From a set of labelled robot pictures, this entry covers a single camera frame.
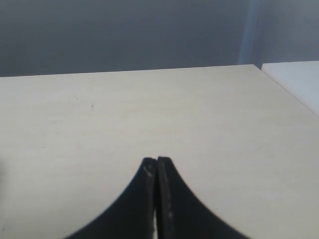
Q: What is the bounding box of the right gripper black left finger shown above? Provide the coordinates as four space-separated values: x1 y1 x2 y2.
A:
68 158 157 239

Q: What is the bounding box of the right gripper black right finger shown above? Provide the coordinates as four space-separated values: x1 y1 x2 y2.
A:
157 157 246 239

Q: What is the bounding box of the white side table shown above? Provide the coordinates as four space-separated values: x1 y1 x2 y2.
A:
261 61 319 115

